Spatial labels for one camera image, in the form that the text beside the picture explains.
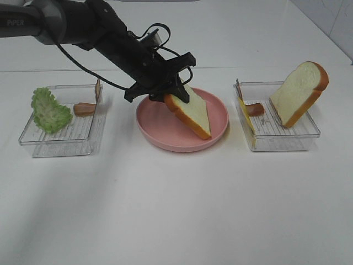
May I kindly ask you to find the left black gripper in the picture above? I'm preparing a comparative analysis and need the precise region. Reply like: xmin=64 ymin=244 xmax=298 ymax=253
xmin=94 ymin=18 xmax=196 ymax=103

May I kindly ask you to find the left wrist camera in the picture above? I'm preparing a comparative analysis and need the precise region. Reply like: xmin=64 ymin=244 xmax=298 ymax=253
xmin=140 ymin=29 xmax=162 ymax=48

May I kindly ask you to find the yellow cheese slice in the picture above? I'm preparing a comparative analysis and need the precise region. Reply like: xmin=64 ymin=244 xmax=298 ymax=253
xmin=238 ymin=97 xmax=256 ymax=147

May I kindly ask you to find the bread slice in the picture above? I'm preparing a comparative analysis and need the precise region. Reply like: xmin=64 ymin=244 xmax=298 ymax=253
xmin=270 ymin=61 xmax=329 ymax=128
xmin=164 ymin=84 xmax=211 ymax=140

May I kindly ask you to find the green lettuce leaf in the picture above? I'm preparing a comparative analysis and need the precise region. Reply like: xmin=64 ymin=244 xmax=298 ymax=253
xmin=31 ymin=87 xmax=73 ymax=134

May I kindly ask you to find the left clear plastic tray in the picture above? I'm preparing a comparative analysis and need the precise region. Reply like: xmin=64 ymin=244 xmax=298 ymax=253
xmin=18 ymin=83 xmax=106 ymax=158

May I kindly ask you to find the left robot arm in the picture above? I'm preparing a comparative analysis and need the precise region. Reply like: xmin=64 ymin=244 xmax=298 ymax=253
xmin=1 ymin=1 xmax=196 ymax=103

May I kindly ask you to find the clear plastic tray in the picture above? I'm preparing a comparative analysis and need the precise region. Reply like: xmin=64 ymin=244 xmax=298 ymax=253
xmin=234 ymin=81 xmax=320 ymax=152
xmin=18 ymin=83 xmax=106 ymax=158

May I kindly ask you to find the pink round plate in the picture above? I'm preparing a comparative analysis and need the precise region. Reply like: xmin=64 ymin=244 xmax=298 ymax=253
xmin=136 ymin=88 xmax=229 ymax=153

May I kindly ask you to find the right clear plastic tray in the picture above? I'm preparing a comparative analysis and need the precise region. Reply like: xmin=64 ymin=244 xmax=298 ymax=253
xmin=234 ymin=81 xmax=320 ymax=152

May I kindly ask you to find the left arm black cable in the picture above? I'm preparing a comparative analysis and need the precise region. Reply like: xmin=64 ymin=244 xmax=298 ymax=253
xmin=56 ymin=23 xmax=193 ymax=96

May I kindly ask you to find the bacon strip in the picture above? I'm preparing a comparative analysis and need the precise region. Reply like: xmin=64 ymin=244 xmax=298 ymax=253
xmin=236 ymin=80 xmax=265 ymax=116
xmin=73 ymin=78 xmax=101 ymax=116

